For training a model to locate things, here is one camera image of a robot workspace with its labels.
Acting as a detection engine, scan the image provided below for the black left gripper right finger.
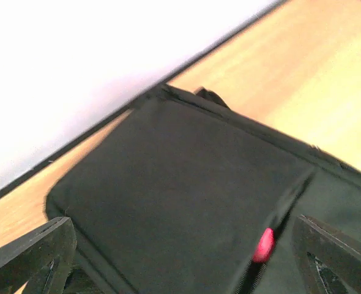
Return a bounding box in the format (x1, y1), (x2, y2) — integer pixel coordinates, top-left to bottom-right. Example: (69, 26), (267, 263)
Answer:
(292, 216), (361, 293)

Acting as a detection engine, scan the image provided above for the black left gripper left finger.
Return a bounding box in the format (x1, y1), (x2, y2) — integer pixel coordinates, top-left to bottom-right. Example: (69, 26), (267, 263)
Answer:
(0, 217), (76, 293)

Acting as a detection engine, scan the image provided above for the pink highlighter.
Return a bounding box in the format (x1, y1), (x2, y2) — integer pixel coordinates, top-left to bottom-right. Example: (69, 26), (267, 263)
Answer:
(252, 228), (275, 263)

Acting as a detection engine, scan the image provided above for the black backpack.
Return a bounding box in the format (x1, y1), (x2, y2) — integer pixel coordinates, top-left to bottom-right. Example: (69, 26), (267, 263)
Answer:
(46, 85), (361, 293)

